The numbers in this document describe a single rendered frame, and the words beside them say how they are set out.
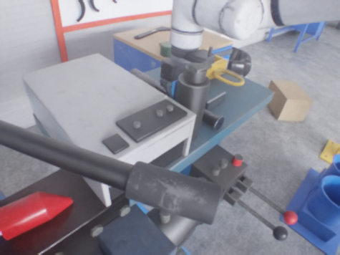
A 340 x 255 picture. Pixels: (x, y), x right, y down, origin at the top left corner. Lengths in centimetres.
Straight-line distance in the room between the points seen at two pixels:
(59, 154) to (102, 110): 32
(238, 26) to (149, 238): 45
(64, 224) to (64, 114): 21
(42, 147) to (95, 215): 29
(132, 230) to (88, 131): 22
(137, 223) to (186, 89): 31
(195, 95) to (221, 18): 17
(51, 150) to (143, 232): 35
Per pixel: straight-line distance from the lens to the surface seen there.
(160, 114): 44
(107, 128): 44
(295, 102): 280
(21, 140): 19
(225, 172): 62
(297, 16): 58
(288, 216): 65
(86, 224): 46
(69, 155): 17
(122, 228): 49
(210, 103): 72
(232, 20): 48
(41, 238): 46
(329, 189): 198
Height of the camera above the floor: 147
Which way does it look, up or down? 40 degrees down
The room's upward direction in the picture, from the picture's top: 7 degrees clockwise
